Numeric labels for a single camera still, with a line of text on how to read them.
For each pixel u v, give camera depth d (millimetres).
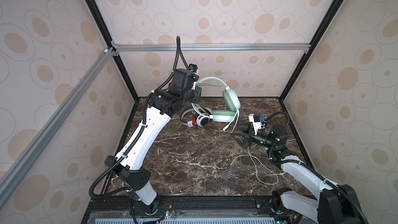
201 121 972
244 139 660
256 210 729
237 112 649
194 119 986
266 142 669
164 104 443
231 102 614
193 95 605
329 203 402
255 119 660
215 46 906
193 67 572
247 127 757
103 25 813
